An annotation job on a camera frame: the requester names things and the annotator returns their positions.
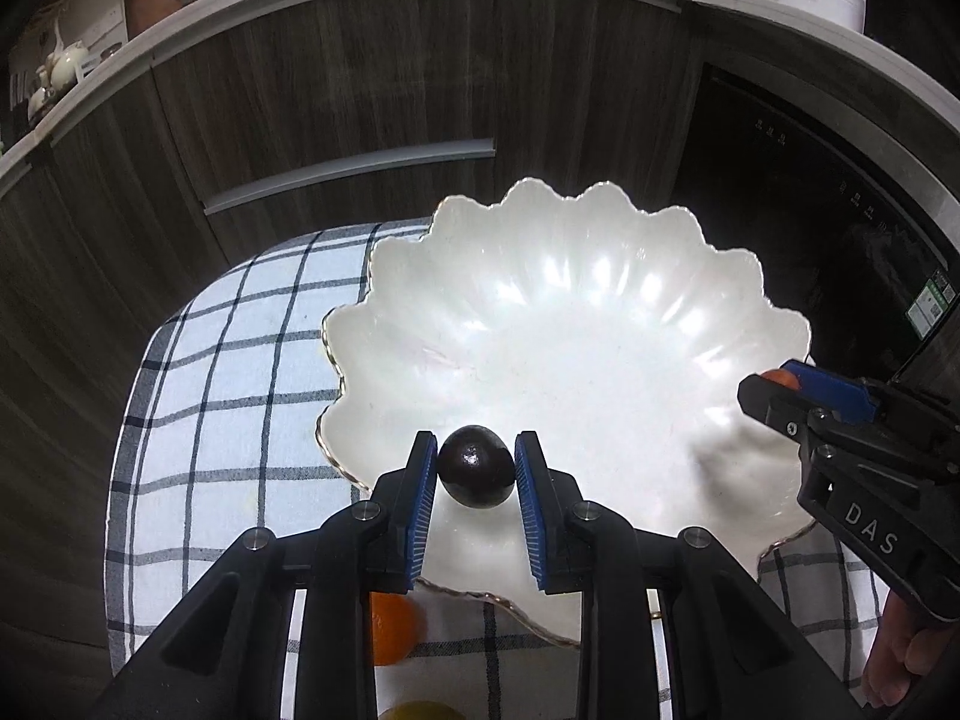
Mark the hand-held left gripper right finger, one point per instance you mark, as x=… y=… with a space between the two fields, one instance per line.
x=529 y=517

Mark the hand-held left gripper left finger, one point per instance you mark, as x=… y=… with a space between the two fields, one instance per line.
x=424 y=510

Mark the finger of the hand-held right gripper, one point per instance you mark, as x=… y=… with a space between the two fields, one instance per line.
x=780 y=409
x=836 y=394

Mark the large orange mandarin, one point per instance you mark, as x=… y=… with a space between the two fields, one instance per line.
x=394 y=626

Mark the white scalloped bowl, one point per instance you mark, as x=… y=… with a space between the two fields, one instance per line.
x=585 y=330

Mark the yellow green apple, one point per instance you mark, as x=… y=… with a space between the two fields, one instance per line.
x=424 y=711

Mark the person's right hand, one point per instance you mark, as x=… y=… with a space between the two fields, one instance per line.
x=900 y=660

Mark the green sticker label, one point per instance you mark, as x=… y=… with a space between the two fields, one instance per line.
x=928 y=300

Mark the black dishwasher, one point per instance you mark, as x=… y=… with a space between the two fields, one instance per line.
x=787 y=240

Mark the blue white checked cloth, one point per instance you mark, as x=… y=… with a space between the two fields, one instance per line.
x=225 y=390

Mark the grey kitchen countertop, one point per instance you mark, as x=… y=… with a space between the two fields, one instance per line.
x=862 y=64

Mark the dark wood kitchen cabinets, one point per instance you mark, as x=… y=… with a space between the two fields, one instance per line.
x=337 y=75

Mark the white teapot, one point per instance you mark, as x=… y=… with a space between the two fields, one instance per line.
x=71 y=64

